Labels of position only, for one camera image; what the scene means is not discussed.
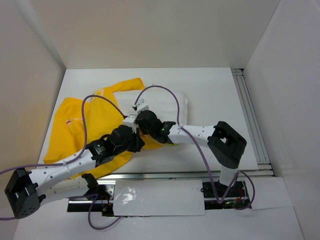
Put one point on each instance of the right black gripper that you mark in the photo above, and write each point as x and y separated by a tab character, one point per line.
144	131

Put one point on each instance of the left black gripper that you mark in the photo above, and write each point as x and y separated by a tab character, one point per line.
138	143

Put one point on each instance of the white pillow with yellow edge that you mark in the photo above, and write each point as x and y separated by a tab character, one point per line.
166	107

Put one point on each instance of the yellow pillowcase with white print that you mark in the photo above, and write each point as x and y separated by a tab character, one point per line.
99	117

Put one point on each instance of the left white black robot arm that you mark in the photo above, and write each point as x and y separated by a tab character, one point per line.
27	191

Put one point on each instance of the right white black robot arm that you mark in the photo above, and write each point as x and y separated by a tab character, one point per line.
225	143

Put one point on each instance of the white cover plate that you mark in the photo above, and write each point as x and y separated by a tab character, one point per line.
154	198

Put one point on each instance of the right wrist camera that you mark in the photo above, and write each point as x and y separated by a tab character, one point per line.
140	105

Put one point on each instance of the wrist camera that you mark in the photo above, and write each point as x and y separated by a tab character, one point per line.
130	121
140	105

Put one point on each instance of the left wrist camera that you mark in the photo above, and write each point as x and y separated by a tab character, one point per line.
130	121

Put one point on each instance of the aluminium rail front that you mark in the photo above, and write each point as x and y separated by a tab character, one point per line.
163	175

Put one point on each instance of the aluminium rail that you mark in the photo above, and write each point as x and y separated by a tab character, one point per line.
163	175
258	144

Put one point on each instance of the aluminium rail right side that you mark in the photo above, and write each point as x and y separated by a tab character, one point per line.
258	144

